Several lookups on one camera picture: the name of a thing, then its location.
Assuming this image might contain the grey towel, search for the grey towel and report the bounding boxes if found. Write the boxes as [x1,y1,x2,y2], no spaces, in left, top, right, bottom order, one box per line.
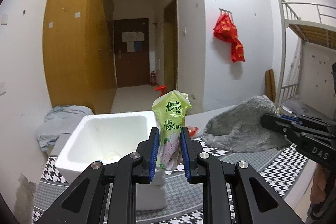
[202,96,291,153]

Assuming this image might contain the green tissue packet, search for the green tissue packet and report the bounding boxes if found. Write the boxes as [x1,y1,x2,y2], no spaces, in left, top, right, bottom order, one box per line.
[152,90,192,171]

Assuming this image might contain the person's right hand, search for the person's right hand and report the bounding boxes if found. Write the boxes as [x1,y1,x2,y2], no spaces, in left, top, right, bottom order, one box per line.
[305,164,335,223]

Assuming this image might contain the houndstooth table mat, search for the houndstooth table mat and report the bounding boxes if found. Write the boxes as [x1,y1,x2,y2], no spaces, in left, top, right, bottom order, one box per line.
[31,136,315,223]

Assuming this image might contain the white styrofoam box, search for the white styrofoam box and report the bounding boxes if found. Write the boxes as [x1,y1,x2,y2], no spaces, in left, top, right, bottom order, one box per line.
[56,110,168,212]

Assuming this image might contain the light blue crumpled cloth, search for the light blue crumpled cloth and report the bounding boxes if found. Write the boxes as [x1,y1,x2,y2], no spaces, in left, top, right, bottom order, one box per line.
[35,105,93,152]

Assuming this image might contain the red snack packet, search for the red snack packet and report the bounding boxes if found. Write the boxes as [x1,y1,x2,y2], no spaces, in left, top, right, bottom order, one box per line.
[187,126,199,138]

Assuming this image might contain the red hanging bag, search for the red hanging bag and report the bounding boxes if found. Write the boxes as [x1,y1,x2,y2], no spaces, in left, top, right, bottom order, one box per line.
[214,11,245,63]

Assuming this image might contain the white lotion pump bottle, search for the white lotion pump bottle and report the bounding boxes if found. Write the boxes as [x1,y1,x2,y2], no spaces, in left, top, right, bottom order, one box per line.
[154,85,167,97]

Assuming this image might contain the red fire extinguisher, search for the red fire extinguisher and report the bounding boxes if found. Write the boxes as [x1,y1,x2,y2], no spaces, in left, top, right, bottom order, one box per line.
[150,71,157,86]

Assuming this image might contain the wooden wardrobe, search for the wooden wardrobe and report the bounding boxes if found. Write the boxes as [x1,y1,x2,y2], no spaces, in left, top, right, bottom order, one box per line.
[43,0,116,114]

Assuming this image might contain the side wooden door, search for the side wooden door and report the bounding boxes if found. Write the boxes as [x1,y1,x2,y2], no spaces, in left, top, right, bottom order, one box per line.
[163,0,178,92]

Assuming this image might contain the dark brown entrance door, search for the dark brown entrance door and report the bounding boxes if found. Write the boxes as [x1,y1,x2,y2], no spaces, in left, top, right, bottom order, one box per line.
[114,18,150,88]

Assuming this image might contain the wooden sticks by wall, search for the wooden sticks by wall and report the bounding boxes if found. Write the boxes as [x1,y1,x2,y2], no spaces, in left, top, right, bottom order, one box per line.
[265,69,276,102]

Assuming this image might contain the metal bunk bed frame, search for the metal bunk bed frame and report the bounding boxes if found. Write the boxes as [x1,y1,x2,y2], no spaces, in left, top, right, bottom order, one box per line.
[273,0,335,118]

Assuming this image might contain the white wall socket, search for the white wall socket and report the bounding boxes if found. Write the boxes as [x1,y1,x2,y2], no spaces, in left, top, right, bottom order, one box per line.
[0,82,6,96]

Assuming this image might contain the white wall switch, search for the white wall switch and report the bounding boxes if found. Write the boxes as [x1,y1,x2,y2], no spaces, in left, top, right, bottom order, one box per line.
[1,14,9,26]

